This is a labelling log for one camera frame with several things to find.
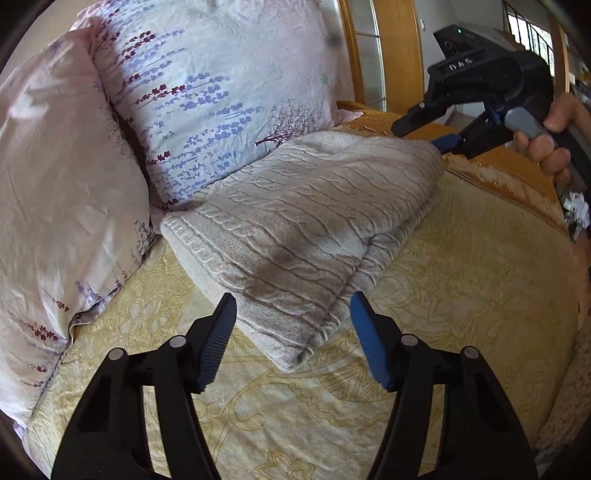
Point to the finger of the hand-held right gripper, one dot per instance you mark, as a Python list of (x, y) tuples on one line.
[(450, 142), (418, 116)]

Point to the person's right hand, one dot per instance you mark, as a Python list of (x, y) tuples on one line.
[(545, 152)]

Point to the grey knitted blanket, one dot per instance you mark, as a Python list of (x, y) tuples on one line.
[(300, 207)]

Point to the window with dark grille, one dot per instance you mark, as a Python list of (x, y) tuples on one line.
[(531, 27)]

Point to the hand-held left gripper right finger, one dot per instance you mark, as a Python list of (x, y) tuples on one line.
[(369, 342)]

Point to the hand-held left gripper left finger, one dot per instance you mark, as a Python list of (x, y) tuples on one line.
[(217, 342)]

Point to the wooden sliding door frame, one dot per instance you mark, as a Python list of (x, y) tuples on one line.
[(401, 55)]

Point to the yellow patterned bedsheet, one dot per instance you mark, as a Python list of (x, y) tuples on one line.
[(461, 277)]

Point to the floral pillow with tree print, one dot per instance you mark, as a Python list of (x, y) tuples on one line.
[(207, 69)]

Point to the pile of assorted clutter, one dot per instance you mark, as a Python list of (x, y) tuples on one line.
[(575, 212)]

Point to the pale pink lavender-print pillow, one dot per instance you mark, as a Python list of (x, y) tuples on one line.
[(55, 184)]

